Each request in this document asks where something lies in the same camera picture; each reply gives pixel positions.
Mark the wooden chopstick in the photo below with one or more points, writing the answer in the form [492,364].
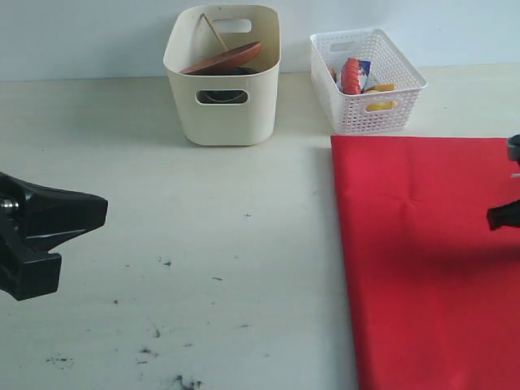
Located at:
[214,31]

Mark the red sausage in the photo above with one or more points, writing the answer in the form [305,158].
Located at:
[350,77]

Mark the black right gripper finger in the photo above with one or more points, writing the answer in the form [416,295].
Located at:
[507,215]

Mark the yellow lemon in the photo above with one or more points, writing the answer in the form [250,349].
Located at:
[381,106]

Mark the white woven plastic basket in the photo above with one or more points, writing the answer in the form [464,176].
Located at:
[347,113]

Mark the red table cloth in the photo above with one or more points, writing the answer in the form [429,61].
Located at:
[433,291]

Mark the brown wooden plate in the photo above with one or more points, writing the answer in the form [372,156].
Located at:
[226,61]

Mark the orange cheese wedge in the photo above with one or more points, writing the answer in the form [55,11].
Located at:
[379,88]

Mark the blue white milk carton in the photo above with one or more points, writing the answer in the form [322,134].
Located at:
[365,69]

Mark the cream plastic bin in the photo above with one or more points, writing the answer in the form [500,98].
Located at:
[192,41]

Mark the pale green bowl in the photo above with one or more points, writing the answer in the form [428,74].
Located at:
[222,97]

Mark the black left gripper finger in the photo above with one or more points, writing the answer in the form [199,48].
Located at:
[25,272]
[44,217]

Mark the stainless steel cup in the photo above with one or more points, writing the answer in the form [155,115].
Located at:
[238,71]

